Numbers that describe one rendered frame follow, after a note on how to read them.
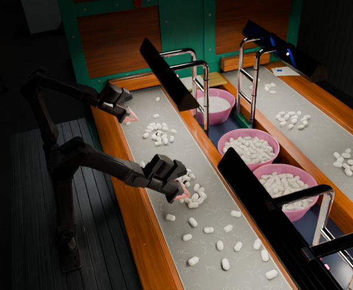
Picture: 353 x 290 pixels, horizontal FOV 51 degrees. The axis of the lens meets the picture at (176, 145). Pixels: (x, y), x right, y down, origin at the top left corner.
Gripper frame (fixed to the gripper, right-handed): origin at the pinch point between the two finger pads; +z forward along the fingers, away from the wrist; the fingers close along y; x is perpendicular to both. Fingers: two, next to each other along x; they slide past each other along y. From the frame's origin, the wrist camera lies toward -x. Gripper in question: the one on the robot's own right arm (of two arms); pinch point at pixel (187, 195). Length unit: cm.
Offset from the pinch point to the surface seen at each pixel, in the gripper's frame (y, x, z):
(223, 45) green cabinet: 95, -49, 31
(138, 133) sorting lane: 51, 7, -4
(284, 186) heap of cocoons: -6.5, -23.3, 30.1
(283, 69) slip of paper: 80, -59, 66
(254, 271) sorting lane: -37.2, -4.3, 8.0
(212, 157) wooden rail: 17.7, -11.6, 12.8
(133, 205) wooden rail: 2.1, 13.7, -15.8
